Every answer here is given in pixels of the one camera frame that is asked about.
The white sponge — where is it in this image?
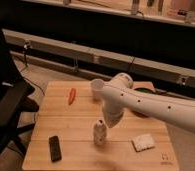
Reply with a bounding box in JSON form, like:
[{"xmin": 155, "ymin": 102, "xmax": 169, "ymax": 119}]
[{"xmin": 132, "ymin": 134, "xmax": 155, "ymax": 152}]

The white patterned bottle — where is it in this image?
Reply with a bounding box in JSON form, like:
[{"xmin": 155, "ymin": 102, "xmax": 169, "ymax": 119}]
[{"xmin": 93, "ymin": 120, "xmax": 107, "ymax": 146}]

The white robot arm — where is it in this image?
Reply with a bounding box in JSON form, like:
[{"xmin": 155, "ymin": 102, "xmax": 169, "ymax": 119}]
[{"xmin": 101, "ymin": 73, "xmax": 195, "ymax": 133}]

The green bowl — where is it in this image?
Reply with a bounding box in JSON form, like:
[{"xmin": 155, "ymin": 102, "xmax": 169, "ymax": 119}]
[{"xmin": 134, "ymin": 87, "xmax": 156, "ymax": 118}]

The black floor cable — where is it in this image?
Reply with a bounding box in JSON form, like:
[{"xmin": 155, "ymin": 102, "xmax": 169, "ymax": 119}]
[{"xmin": 12, "ymin": 54, "xmax": 46, "ymax": 96}]

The white paper cup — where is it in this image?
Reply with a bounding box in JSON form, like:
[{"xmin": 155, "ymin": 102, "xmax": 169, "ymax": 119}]
[{"xmin": 91, "ymin": 79, "xmax": 105, "ymax": 101}]

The black chair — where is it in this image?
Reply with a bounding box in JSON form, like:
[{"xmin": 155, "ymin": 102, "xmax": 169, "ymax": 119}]
[{"xmin": 0, "ymin": 28, "xmax": 39, "ymax": 155}]

